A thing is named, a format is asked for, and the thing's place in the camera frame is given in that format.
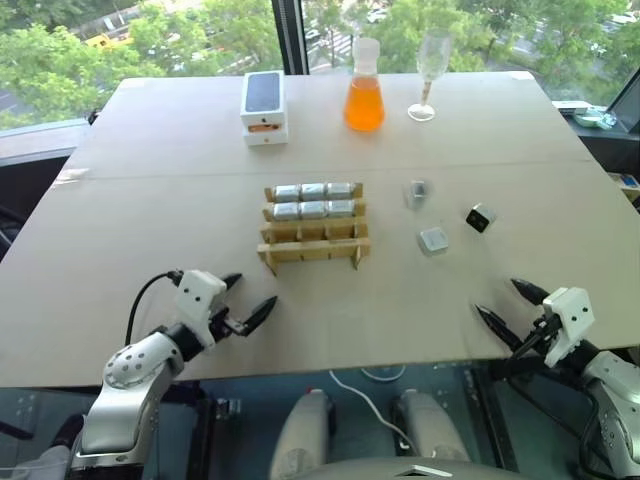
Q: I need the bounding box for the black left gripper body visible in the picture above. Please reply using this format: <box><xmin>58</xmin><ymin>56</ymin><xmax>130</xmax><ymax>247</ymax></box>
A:
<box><xmin>207</xmin><ymin>293</ymin><xmax>246</xmax><ymax>347</ymax></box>

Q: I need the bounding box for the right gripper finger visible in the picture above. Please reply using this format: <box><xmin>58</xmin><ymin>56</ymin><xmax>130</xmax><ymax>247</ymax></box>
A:
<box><xmin>473</xmin><ymin>303</ymin><xmax>527</xmax><ymax>352</ymax></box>
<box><xmin>510</xmin><ymin>277</ymin><xmax>550</xmax><ymax>305</ymax></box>

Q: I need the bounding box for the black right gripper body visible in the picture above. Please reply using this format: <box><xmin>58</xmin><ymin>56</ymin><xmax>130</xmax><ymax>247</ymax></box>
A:
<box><xmin>514</xmin><ymin>302</ymin><xmax>565</xmax><ymax>359</ymax></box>

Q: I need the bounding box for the wooden slotted rack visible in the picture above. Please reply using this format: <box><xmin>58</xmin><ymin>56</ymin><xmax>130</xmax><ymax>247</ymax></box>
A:
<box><xmin>256</xmin><ymin>181</ymin><xmax>374</xmax><ymax>278</ymax></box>

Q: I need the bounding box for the white phone box black print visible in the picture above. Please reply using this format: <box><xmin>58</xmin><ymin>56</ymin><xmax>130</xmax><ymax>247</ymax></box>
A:
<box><xmin>239</xmin><ymin>71</ymin><xmax>290</xmax><ymax>134</ymax></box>

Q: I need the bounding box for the flat white box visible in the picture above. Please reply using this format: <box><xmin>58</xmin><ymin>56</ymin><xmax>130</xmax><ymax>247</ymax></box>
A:
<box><xmin>551</xmin><ymin>99</ymin><xmax>592</xmax><ymax>115</ymax></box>

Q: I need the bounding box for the grey right robot leg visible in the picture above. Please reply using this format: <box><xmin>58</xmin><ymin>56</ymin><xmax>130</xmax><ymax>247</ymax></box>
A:
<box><xmin>391</xmin><ymin>388</ymin><xmax>472</xmax><ymax>462</ymax></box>

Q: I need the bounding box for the grey robot leg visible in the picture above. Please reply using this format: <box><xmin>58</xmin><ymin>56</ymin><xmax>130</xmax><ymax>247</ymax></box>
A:
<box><xmin>268</xmin><ymin>388</ymin><xmax>337</xmax><ymax>480</ymax></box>
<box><xmin>391</xmin><ymin>388</ymin><xmax>472</xmax><ymax>462</ymax></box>

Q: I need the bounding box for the grey left robot leg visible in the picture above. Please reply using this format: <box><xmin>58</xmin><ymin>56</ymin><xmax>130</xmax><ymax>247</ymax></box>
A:
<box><xmin>268</xmin><ymin>388</ymin><xmax>337</xmax><ymax>480</ymax></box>

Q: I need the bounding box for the grey robot torso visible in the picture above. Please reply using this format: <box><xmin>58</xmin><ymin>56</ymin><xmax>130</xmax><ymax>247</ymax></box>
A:
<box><xmin>319</xmin><ymin>453</ymin><xmax>504</xmax><ymax>480</ymax></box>

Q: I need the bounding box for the crumpled clear plastic wrap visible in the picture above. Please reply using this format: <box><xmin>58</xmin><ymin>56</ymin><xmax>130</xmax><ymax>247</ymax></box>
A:
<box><xmin>573</xmin><ymin>107</ymin><xmax>620</xmax><ymax>131</ymax></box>

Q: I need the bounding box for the flask with orange liquid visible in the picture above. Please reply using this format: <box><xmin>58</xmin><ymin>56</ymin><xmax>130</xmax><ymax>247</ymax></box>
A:
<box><xmin>343</xmin><ymin>37</ymin><xmax>388</xmax><ymax>133</ymax></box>

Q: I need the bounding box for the clear champagne glass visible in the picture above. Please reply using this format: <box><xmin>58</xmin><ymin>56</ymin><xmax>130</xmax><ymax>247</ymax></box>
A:
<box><xmin>406</xmin><ymin>29</ymin><xmax>454</xmax><ymax>123</ymax></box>

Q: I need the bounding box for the yellow vehicle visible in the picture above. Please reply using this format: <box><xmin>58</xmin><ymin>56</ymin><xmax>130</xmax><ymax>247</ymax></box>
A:
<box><xmin>83</xmin><ymin>31</ymin><xmax>135</xmax><ymax>52</ymax></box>

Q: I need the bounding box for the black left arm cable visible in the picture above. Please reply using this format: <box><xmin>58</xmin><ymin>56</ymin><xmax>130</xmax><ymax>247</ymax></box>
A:
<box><xmin>125</xmin><ymin>270</ymin><xmax>182</xmax><ymax>347</ymax></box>

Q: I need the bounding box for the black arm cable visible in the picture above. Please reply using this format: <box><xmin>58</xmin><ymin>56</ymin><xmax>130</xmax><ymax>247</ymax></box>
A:
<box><xmin>125</xmin><ymin>270</ymin><xmax>182</xmax><ymax>347</ymax></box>
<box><xmin>578</xmin><ymin>387</ymin><xmax>609</xmax><ymax>480</ymax></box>

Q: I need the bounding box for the black and silver cube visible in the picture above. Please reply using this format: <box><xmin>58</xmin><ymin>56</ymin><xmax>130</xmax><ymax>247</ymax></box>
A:
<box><xmin>465</xmin><ymin>201</ymin><xmax>498</xmax><ymax>234</ymax></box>

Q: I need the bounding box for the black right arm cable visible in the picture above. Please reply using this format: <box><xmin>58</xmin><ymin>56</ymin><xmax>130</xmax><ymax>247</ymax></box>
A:
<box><xmin>578</xmin><ymin>387</ymin><xmax>609</xmax><ymax>480</ymax></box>

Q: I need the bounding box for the white cable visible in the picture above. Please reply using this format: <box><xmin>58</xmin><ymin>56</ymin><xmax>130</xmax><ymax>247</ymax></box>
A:
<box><xmin>328</xmin><ymin>366</ymin><xmax>417</xmax><ymax>452</ymax></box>

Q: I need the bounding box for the black window frame pillar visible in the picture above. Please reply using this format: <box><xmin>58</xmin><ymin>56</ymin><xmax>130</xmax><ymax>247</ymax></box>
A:
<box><xmin>270</xmin><ymin>0</ymin><xmax>308</xmax><ymax>77</ymax></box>

